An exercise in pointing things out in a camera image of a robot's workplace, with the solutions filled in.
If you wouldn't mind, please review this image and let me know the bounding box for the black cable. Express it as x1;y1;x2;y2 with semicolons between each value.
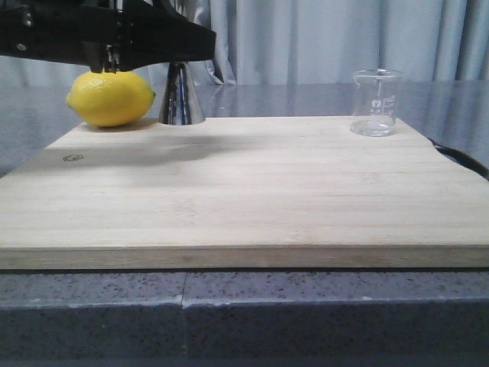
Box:
426;138;489;180

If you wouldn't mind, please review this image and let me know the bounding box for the steel double jigger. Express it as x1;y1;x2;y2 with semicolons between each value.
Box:
158;62;206;126

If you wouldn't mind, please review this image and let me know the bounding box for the small glass beaker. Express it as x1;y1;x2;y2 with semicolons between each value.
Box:
350;69;403;137

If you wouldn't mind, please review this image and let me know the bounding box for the wooden cutting board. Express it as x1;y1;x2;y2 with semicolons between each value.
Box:
1;116;488;269

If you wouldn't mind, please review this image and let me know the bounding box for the grey curtain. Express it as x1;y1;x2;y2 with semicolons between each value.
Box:
0;0;489;88

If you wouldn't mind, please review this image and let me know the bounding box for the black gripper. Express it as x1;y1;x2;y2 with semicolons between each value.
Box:
1;1;216;73

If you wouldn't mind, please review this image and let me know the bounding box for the yellow lemon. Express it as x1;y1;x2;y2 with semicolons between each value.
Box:
66;72;156;128

